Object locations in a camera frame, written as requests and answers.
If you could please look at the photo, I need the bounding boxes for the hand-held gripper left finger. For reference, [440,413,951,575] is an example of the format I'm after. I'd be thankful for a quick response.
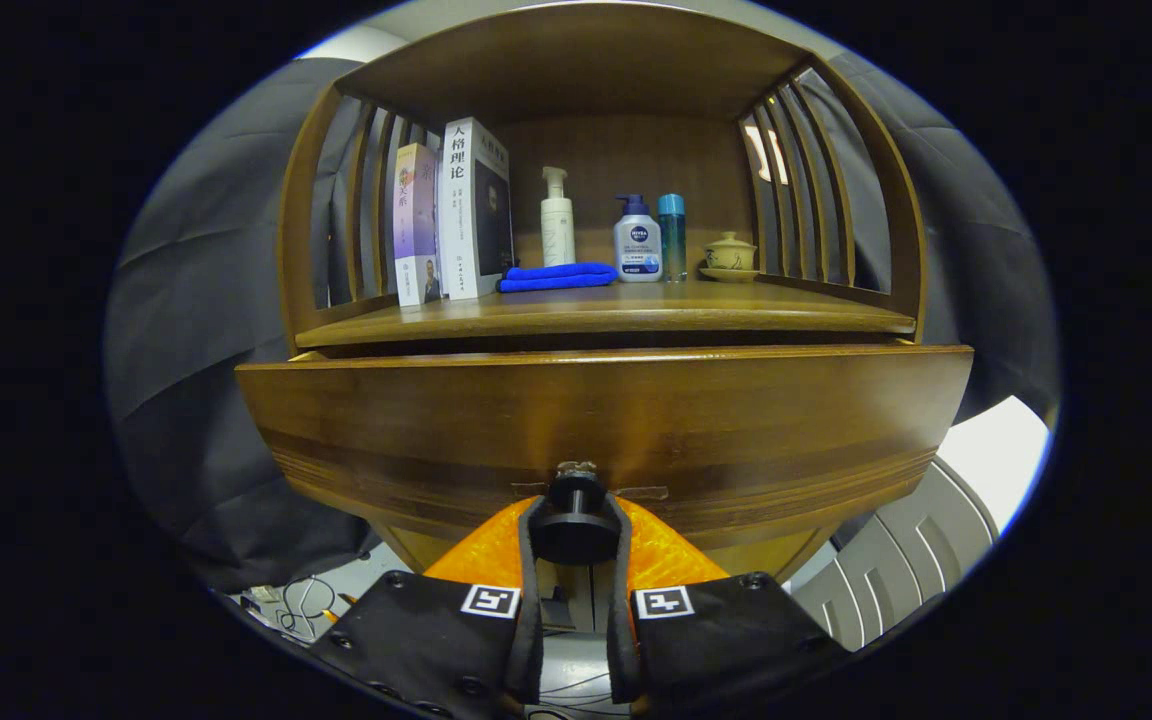
[308,497,547,719]

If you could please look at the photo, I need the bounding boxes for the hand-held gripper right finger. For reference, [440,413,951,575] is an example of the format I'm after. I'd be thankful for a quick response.
[604,495,849,716]

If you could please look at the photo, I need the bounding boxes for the black drawer knob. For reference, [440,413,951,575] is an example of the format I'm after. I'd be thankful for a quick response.
[530,462,623,566]

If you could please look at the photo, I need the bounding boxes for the wooden drawer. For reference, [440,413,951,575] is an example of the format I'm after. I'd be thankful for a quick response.
[234,343,975,561]

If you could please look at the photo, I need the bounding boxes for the wooden countertop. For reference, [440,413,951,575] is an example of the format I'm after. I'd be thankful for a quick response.
[294,280,917,351]

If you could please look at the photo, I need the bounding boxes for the wooden cabinet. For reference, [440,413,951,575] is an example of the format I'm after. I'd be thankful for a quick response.
[276,0,927,601]

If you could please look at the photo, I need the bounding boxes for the grey plastic chair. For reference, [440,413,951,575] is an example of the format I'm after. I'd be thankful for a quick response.
[791,455,1000,653]

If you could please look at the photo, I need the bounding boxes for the blue folded cloth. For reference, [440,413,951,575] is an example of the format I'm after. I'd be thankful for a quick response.
[497,262,619,294]

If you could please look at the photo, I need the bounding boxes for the white lotion bottle blue cap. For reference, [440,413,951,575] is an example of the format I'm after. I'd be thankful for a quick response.
[613,193,664,284]

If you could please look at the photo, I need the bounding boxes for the ceramic lidded teacup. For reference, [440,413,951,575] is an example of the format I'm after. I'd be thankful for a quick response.
[699,231,760,283]

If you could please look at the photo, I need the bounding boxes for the teal bottle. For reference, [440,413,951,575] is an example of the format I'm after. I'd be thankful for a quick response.
[658,193,688,283]

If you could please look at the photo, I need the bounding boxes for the white pump bottle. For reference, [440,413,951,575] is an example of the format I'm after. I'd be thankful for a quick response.
[539,166,577,268]

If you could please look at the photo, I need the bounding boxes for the thick white book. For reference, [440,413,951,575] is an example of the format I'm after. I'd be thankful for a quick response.
[436,117,516,301]

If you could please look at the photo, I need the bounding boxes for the purple book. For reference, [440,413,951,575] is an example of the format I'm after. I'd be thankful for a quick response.
[393,142,442,307]

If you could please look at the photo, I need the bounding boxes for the tangled black cables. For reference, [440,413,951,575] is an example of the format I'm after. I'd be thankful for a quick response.
[241,575,357,641]

